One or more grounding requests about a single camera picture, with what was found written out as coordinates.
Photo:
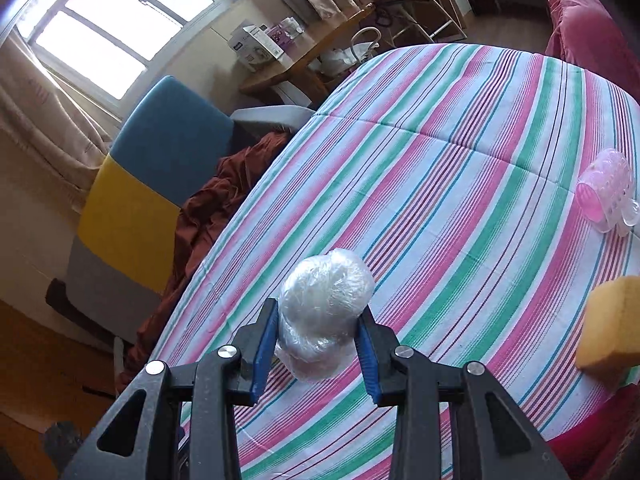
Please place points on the window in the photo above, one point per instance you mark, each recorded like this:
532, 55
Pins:
111, 50

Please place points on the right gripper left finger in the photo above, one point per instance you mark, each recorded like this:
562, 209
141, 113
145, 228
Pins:
138, 436

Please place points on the wooden side table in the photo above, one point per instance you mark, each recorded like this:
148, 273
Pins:
293, 66

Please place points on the wooden wardrobe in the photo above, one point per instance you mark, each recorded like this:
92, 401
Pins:
47, 378

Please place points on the grey yellow blue headboard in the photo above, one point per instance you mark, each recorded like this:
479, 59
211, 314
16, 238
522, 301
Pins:
122, 253

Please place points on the pink hair roller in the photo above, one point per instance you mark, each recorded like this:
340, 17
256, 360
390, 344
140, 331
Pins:
605, 194

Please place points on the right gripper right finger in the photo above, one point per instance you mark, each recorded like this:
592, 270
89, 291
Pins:
491, 437

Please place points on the purple jar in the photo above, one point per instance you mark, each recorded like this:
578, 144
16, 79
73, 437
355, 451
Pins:
285, 32

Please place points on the white product box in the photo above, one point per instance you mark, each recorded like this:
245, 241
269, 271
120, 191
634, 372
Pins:
253, 47

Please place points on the red garment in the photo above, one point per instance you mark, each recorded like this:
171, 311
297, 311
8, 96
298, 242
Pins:
605, 445

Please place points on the yellow sponge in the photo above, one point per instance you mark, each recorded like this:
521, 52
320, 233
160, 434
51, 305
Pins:
609, 341

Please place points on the maroon blanket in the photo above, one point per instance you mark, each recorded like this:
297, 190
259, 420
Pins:
202, 219

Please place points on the left beige curtain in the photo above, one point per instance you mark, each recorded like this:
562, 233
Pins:
45, 122

